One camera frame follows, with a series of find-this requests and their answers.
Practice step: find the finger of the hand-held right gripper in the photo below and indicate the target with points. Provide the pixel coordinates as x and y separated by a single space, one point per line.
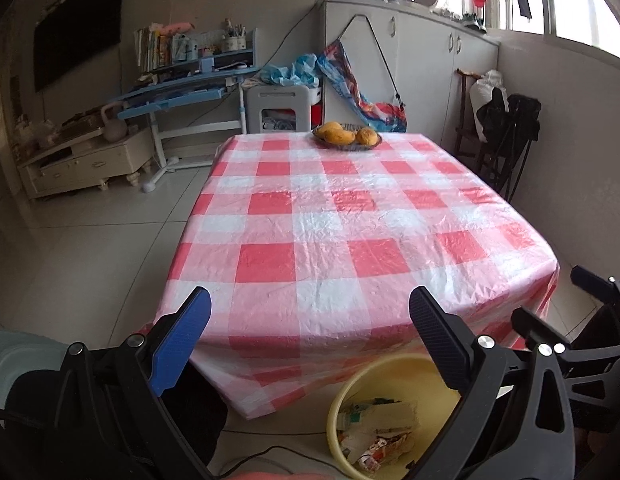
532 327
592 285

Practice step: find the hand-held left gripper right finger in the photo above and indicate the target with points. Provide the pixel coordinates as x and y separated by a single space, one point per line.
440 345

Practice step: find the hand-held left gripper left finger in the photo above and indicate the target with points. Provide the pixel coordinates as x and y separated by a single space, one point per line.
182 345

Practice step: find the yellow plastic bin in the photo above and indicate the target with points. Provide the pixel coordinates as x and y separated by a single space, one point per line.
390 375

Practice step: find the white carton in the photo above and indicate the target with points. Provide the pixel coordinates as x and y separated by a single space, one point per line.
385 415

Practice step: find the red snack wrapper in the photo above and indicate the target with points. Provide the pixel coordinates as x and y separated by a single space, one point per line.
380 447

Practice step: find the red white checkered tablecloth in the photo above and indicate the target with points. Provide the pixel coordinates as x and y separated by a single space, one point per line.
315 240

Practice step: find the pale green cloth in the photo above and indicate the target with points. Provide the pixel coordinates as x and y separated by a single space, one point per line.
15 355

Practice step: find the black folding chair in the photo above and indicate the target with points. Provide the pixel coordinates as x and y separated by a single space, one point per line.
520 120

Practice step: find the dark wooden chair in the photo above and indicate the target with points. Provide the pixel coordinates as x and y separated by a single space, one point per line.
467 135

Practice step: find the cream television stand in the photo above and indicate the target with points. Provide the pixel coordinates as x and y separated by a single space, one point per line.
90 165

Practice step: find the yellow mango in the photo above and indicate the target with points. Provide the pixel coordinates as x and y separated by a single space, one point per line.
366 136
330 130
346 137

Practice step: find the white sack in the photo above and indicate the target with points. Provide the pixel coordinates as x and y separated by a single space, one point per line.
485 85

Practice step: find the beige kettlebell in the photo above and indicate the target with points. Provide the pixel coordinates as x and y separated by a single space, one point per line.
114 127

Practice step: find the blue study desk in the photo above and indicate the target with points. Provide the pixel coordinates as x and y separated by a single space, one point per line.
180 95

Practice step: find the plastic bags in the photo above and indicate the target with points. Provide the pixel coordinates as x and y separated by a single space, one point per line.
35 132

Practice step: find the red plastic container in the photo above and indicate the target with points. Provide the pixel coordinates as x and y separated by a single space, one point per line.
316 116

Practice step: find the white plastic stool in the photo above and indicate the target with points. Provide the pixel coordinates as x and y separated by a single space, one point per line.
275 97

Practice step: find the white cabinet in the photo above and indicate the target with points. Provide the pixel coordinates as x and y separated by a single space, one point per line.
425 75

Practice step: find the colourful printed kite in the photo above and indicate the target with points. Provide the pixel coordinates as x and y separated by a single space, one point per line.
345 85

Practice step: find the window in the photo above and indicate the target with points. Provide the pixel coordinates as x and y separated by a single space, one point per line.
580 5

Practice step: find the grey sneaker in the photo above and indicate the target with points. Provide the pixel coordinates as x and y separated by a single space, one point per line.
475 22

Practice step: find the blue plastic bag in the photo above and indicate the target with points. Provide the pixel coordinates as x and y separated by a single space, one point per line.
290 72

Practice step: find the row of books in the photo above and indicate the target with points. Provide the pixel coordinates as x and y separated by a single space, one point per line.
152 50

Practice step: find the white sneaker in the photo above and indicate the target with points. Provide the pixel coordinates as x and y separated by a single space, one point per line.
447 15

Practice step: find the white pen holder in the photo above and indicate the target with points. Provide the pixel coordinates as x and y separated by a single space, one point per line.
234 42

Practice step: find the pink plush toy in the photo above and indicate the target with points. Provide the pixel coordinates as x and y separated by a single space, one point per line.
175 27

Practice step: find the black wall television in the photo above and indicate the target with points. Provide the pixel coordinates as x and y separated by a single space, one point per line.
80 25

